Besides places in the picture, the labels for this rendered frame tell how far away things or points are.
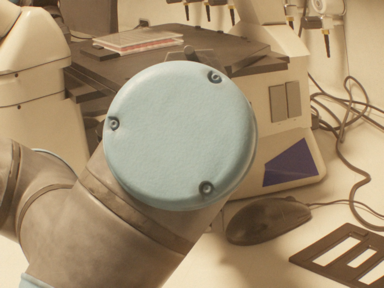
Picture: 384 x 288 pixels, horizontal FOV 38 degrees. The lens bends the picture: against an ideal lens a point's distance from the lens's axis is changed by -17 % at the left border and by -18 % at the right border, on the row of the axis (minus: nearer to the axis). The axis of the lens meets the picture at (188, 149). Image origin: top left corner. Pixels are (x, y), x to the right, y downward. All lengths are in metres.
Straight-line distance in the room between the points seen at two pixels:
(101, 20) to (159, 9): 1.09
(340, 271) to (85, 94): 0.35
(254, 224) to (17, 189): 0.32
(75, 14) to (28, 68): 0.65
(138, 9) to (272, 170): 1.66
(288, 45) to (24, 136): 0.39
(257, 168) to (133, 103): 0.46
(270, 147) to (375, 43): 0.47
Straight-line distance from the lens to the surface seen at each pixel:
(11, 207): 0.51
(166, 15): 2.18
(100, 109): 1.29
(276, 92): 0.85
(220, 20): 1.82
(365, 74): 1.28
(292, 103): 0.87
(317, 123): 0.99
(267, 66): 0.71
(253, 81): 0.83
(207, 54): 0.57
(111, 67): 0.71
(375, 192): 0.85
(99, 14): 1.17
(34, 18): 0.72
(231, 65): 0.66
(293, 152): 0.86
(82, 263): 0.40
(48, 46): 0.72
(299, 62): 0.87
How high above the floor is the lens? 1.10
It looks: 20 degrees down
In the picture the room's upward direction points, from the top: 5 degrees counter-clockwise
